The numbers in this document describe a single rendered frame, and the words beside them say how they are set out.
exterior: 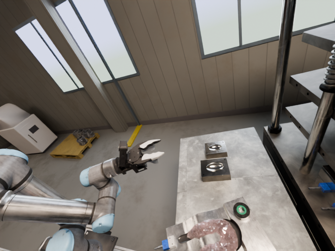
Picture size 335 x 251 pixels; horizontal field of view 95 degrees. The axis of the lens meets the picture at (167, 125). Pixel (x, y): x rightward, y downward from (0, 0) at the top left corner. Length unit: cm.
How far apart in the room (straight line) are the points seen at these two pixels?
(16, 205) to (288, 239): 117
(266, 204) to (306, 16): 215
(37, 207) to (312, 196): 133
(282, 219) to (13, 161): 128
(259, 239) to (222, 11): 228
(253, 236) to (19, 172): 105
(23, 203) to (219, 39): 244
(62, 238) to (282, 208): 114
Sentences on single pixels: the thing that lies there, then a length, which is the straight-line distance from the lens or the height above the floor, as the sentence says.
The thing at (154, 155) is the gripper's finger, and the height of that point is 146.
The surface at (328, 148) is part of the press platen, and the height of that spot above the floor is 104.
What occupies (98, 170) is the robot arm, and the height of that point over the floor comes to 147.
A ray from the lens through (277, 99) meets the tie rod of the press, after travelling 139.
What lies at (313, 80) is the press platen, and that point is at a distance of 126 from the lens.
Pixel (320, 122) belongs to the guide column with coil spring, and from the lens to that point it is 105.
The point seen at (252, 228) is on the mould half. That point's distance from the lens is 102.
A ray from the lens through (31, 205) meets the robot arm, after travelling 70.
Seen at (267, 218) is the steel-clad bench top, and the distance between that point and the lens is 116.
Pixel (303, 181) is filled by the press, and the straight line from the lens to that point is 134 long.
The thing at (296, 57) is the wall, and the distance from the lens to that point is 282.
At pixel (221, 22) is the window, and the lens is 247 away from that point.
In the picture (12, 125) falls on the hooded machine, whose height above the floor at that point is 95.
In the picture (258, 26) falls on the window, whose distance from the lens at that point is 254.
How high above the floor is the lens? 188
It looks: 35 degrees down
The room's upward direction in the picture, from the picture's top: 23 degrees counter-clockwise
